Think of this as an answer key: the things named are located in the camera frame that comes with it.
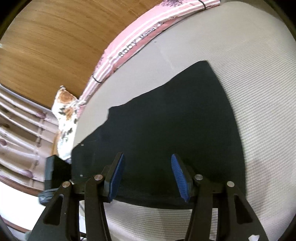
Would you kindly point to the floral orange white pillow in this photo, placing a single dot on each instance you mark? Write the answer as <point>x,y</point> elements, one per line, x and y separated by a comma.
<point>65,110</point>

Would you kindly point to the black pants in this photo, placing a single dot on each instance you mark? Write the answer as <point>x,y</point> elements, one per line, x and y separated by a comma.
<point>190,116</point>

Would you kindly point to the wooden bamboo headboard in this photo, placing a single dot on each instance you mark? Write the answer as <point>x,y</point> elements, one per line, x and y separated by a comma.
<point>58,43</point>

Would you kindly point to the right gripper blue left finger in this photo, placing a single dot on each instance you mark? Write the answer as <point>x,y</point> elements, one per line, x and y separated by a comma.
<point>112,177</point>

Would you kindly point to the pink striped Baby pillow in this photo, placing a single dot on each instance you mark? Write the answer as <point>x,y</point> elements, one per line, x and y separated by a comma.
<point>136,36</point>

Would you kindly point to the pink pleated curtain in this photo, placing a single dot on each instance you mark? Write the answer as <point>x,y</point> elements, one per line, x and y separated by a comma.
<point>28,137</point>

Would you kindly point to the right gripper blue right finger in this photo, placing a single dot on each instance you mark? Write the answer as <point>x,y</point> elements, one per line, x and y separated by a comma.
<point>182,177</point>

